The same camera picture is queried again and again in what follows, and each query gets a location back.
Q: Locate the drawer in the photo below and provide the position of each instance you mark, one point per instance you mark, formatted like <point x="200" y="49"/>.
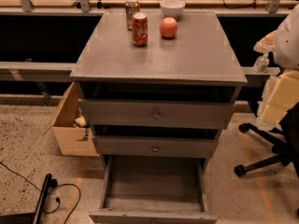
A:
<point x="157" y="114"/>
<point x="152" y="190"/>
<point x="155" y="147"/>

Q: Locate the hand sanitizer bottle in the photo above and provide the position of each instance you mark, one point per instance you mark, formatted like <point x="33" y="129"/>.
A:
<point x="261" y="63"/>

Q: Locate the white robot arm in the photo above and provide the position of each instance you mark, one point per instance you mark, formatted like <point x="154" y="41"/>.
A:
<point x="286" y="44"/>

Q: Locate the black bar on floor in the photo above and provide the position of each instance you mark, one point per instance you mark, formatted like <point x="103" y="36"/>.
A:
<point x="30" y="218"/>

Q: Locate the black office chair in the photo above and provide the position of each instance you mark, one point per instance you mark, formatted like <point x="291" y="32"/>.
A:
<point x="285" y="152"/>

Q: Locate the red apple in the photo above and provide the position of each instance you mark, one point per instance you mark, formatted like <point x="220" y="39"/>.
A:
<point x="168" y="27"/>

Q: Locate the gold soda can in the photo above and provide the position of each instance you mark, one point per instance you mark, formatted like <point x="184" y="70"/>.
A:
<point x="131" y="7"/>

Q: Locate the middle drawer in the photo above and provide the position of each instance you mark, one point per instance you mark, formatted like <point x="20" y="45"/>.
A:
<point x="155" y="147"/>

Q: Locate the top drawer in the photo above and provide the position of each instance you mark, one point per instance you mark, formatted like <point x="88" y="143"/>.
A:
<point x="157" y="114"/>

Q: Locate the cardboard box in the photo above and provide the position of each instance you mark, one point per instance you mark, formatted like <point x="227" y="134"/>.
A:
<point x="72" y="139"/>

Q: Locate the white bowl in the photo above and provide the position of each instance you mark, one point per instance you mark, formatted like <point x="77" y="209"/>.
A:
<point x="172" y="8"/>

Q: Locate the red coke can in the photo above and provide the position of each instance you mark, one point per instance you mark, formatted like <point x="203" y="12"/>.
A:
<point x="140" y="29"/>

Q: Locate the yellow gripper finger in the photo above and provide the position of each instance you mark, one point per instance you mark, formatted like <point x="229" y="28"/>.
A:
<point x="266" y="44"/>
<point x="280" y="94"/>

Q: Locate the grey drawer cabinet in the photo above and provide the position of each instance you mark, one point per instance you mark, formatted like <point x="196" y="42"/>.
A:
<point x="198" y="65"/>

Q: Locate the bottom drawer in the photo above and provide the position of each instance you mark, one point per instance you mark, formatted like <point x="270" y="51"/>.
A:
<point x="152" y="190"/>

